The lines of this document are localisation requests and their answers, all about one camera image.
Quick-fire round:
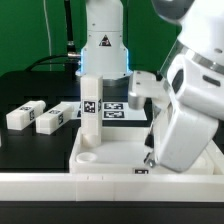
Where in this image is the white desk top tray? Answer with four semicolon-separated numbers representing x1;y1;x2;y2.
69;127;224;175

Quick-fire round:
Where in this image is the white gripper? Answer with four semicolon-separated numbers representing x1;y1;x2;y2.
144;103;218;172

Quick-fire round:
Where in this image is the white L-shaped fence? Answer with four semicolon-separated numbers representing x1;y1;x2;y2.
0;131;224;203

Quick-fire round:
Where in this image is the white thin cable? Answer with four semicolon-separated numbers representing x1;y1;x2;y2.
43;0;53;72

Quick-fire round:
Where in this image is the marker tag sheet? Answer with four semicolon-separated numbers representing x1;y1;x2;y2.
60;100;148;122

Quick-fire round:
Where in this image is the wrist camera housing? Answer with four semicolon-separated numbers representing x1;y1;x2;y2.
128;71;170;110

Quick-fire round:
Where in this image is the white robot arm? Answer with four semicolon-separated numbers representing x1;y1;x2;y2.
128;0;224;172

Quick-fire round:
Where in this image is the black thick cable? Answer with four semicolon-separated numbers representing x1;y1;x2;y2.
24;0;83;72

